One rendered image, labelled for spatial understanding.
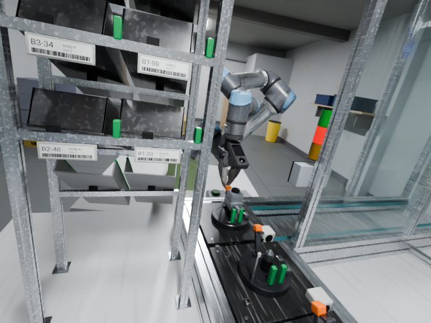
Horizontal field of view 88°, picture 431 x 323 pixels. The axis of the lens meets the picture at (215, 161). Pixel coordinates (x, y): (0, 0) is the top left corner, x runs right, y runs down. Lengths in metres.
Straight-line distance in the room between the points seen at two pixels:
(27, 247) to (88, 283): 0.27
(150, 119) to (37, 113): 0.20
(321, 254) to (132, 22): 0.88
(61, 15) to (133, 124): 0.20
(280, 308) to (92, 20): 0.69
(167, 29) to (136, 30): 0.06
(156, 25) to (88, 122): 0.22
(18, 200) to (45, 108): 0.17
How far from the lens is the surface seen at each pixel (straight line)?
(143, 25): 0.50
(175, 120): 0.49
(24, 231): 0.55
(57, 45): 0.43
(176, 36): 0.49
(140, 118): 0.49
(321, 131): 0.72
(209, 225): 0.80
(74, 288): 0.78
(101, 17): 0.48
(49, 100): 0.52
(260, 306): 0.61
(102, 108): 0.49
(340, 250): 1.00
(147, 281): 0.76
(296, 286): 0.69
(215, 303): 0.60
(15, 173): 0.49
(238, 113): 0.78
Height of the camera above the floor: 1.43
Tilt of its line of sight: 19 degrees down
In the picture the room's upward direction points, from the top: 9 degrees clockwise
